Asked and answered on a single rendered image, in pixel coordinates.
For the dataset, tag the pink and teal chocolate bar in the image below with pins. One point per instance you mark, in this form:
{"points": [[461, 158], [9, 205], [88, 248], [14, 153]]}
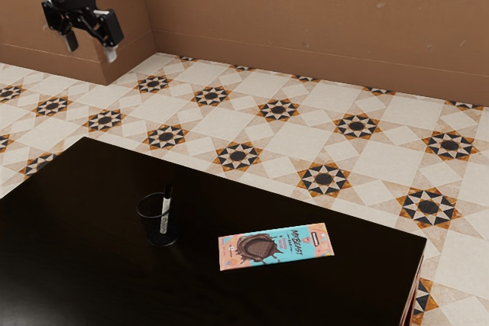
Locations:
{"points": [[275, 246]]}

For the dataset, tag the black mesh pen holder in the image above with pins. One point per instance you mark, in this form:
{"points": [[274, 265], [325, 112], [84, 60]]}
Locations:
{"points": [[156, 226]]}

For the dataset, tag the black and white pen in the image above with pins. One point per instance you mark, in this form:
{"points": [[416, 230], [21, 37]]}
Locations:
{"points": [[166, 207]]}

